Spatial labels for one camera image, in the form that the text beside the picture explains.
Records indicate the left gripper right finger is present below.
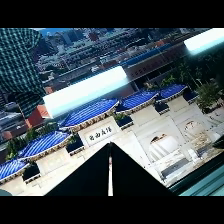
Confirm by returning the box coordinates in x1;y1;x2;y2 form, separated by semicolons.
110;142;177;197

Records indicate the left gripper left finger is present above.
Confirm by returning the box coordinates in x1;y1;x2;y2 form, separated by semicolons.
45;142;111;197

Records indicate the checked shirt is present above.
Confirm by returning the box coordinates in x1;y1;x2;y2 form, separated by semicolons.
0;28;47;120

